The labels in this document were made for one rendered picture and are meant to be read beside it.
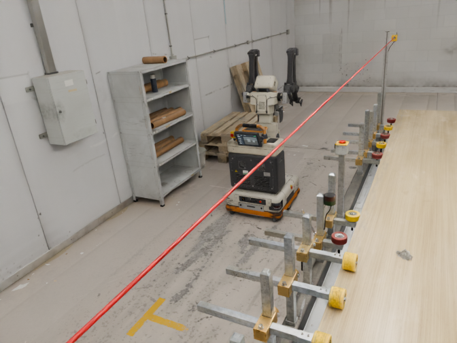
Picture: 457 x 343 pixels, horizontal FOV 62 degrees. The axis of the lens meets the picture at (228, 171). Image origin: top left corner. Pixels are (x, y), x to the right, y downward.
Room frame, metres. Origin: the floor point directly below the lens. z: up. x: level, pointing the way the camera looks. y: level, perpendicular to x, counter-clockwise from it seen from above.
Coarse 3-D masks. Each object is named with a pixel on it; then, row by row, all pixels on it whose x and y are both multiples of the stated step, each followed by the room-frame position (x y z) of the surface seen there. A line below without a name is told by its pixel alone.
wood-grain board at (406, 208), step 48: (432, 144) 2.85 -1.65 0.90; (384, 192) 2.12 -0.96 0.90; (432, 192) 2.06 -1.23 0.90; (384, 240) 1.60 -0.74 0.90; (432, 240) 1.57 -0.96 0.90; (384, 288) 1.27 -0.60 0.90; (432, 288) 1.24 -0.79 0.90; (336, 336) 1.04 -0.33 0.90; (384, 336) 1.02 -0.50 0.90; (432, 336) 1.00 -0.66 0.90
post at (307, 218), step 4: (304, 216) 1.54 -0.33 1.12; (308, 216) 1.53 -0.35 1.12; (304, 220) 1.54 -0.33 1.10; (308, 220) 1.53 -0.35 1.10; (304, 224) 1.54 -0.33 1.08; (308, 224) 1.53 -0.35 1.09; (304, 228) 1.54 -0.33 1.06; (308, 228) 1.53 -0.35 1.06; (304, 232) 1.54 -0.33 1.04; (308, 232) 1.53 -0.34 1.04; (304, 236) 1.54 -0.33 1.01; (308, 236) 1.53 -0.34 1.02; (304, 240) 1.54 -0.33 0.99; (308, 240) 1.53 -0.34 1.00; (308, 244) 1.53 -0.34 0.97; (308, 260) 1.53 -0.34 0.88; (304, 264) 1.54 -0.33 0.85; (308, 264) 1.53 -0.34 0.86; (304, 268) 1.54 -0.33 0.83; (308, 268) 1.53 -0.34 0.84; (304, 272) 1.54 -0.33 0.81; (308, 272) 1.53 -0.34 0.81; (304, 276) 1.54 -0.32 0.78; (308, 276) 1.53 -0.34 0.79; (304, 280) 1.54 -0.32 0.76; (308, 280) 1.53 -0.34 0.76
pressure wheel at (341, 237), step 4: (336, 232) 1.71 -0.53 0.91; (340, 232) 1.71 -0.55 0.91; (332, 236) 1.68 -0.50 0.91; (336, 236) 1.68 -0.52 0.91; (340, 236) 1.67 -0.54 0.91; (344, 236) 1.66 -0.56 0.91; (332, 240) 1.67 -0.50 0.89; (336, 240) 1.65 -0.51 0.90; (340, 240) 1.64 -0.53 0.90; (344, 240) 1.64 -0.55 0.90; (340, 244) 1.64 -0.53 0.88
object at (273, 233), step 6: (270, 234) 1.85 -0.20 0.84; (276, 234) 1.83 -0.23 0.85; (282, 234) 1.82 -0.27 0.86; (294, 234) 1.80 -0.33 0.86; (300, 234) 1.80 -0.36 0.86; (294, 240) 1.78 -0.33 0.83; (300, 240) 1.77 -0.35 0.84; (324, 240) 1.71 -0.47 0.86; (330, 240) 1.71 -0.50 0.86; (324, 246) 1.70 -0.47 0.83; (330, 246) 1.69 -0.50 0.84; (336, 246) 1.67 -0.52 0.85; (342, 246) 1.66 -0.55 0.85
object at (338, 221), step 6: (288, 210) 2.08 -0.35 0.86; (288, 216) 2.06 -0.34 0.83; (294, 216) 2.04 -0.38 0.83; (300, 216) 2.02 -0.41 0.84; (312, 216) 1.99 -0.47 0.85; (324, 216) 1.97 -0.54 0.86; (336, 222) 1.92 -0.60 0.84; (342, 222) 1.90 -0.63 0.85; (348, 222) 1.88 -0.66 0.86; (354, 222) 1.88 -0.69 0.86
